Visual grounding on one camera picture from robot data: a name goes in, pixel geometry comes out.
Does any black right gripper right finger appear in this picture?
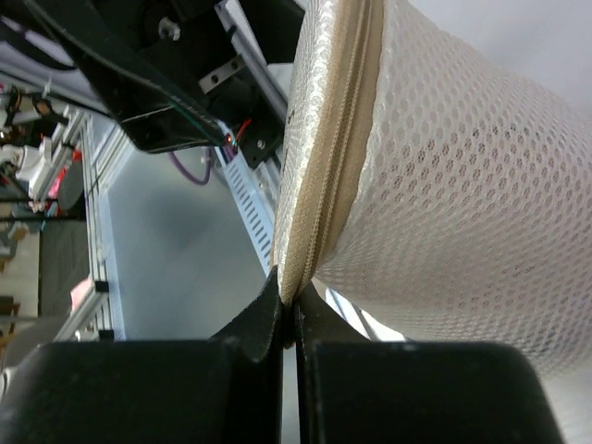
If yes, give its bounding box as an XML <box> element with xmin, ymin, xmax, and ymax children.
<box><xmin>293</xmin><ymin>286</ymin><xmax>562</xmax><ymax>443</ymax></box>

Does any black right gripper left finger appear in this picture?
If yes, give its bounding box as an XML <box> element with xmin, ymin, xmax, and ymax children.
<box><xmin>1</xmin><ymin>274</ymin><xmax>282</xmax><ymax>443</ymax></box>

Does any round beige mesh laundry bag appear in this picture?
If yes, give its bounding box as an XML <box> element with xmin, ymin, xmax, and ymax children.
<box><xmin>273</xmin><ymin>1</ymin><xmax>591</xmax><ymax>375</ymax></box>

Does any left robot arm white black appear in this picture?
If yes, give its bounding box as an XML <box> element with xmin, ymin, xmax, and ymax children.
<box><xmin>1</xmin><ymin>1</ymin><xmax>304</xmax><ymax>167</ymax></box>

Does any white slotted cable duct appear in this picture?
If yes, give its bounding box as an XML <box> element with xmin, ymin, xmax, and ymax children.
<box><xmin>223</xmin><ymin>153</ymin><xmax>279</xmax><ymax>275</ymax></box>

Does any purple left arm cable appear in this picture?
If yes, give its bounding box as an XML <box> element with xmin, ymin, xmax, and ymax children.
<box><xmin>166</xmin><ymin>146</ymin><xmax>214</xmax><ymax>187</ymax></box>

